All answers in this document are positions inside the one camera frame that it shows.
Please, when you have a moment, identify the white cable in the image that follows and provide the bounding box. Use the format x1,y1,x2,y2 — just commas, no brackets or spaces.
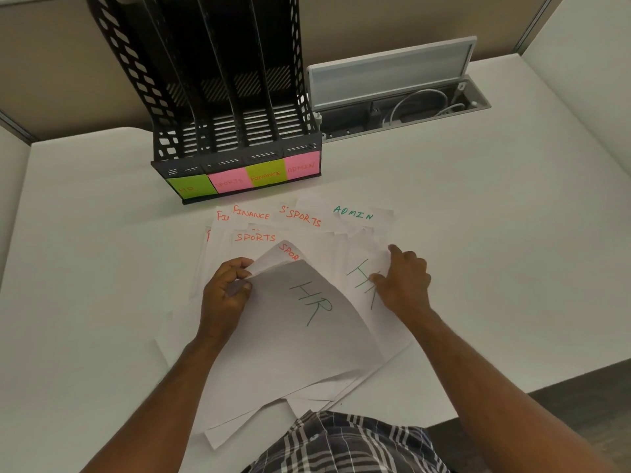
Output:
388,88,467,126

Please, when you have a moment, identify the person's left forearm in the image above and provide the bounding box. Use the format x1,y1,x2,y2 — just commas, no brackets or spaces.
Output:
74,335,233,473

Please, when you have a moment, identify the green lettered white paper sheet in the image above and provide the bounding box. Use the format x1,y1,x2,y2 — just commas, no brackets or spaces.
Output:
335,238,416,351
195,258,386,435

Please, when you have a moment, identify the pile of white papers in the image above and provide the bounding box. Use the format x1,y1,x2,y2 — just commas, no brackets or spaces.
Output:
155,192,416,451

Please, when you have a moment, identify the white cable tray lid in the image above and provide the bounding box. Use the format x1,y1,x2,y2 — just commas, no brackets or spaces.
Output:
306,36,478,113

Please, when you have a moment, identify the person's right hand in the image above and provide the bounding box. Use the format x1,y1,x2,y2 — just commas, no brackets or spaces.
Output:
368,244,433,326

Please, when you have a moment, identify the green sticky note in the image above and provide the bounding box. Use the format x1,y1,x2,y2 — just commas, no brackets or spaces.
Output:
166,174,211,199
245,159,288,189

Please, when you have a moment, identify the pink sticky note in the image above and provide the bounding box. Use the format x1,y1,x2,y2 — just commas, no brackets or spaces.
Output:
284,151,321,182
207,167,248,195

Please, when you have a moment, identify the recessed desk cable tray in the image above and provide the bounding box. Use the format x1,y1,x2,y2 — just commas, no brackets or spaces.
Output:
315,76,493,144

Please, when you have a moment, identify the black plastic file organizer rack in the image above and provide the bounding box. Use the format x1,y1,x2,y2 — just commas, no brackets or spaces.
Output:
85,0,324,206

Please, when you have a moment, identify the plaid shirt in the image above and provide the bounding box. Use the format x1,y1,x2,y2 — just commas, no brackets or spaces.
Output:
250,410,452,473

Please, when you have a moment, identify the person's left hand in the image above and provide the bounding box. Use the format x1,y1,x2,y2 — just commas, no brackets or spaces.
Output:
197,257,255,347

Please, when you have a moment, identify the person's right forearm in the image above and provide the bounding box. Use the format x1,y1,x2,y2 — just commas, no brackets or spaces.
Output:
398,310,620,473

